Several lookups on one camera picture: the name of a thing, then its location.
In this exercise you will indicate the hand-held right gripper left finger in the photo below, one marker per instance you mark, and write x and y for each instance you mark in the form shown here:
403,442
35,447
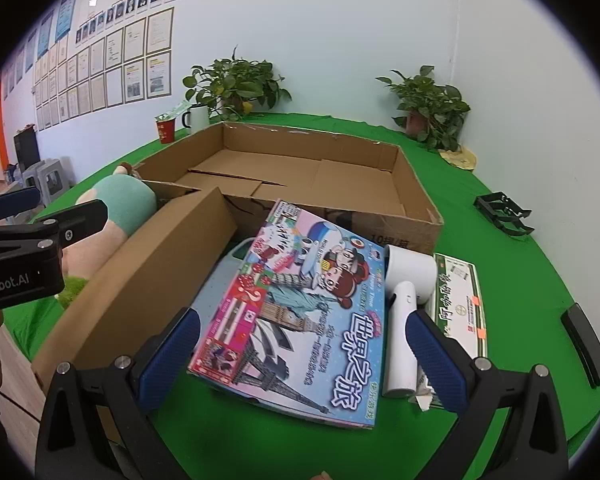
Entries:
172,355

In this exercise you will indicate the pastel plush toy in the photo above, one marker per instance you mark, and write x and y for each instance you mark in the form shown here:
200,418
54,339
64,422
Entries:
122,200

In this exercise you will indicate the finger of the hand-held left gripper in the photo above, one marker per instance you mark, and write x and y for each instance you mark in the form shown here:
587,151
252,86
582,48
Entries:
15,200
75,220

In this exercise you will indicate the brown cardboard box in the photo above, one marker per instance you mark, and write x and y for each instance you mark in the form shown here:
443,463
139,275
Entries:
300,175

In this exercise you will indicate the black case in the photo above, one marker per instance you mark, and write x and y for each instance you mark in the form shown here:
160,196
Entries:
586,345

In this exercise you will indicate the colourful board game box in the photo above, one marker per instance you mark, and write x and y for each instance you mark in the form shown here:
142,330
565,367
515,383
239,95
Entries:
300,320

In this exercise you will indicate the black plastic holder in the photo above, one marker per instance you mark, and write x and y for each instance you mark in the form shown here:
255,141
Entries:
505,212

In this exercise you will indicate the black monitor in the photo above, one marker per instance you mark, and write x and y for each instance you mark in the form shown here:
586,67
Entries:
26,150

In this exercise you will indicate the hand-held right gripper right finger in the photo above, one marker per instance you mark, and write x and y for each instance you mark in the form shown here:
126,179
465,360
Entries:
440,360

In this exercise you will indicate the grey plastic stools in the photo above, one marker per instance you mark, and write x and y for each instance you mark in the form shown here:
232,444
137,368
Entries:
50,177

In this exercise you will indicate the red paper cup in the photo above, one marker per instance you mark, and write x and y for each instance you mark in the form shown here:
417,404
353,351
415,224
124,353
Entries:
166,131

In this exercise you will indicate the white hair dryer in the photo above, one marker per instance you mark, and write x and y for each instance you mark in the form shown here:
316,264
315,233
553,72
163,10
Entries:
405,280

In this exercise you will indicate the potted plant in red pot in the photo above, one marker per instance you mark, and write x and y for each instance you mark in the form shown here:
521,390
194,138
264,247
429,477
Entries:
430,102

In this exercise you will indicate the white and green medicine box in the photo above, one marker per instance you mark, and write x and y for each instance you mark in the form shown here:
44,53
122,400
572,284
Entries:
460,300

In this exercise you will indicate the green and white packet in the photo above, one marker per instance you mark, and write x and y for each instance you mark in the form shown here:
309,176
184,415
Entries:
176,109

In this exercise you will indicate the wall of framed certificates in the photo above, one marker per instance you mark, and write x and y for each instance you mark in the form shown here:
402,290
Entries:
135,70

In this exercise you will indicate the bushy potted plant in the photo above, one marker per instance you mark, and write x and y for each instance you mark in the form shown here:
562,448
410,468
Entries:
235,77

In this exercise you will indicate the white plastic board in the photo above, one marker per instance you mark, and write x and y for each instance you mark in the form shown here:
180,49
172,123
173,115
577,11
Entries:
230,265

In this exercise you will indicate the white mug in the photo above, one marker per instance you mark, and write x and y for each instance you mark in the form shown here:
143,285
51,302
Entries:
197,119

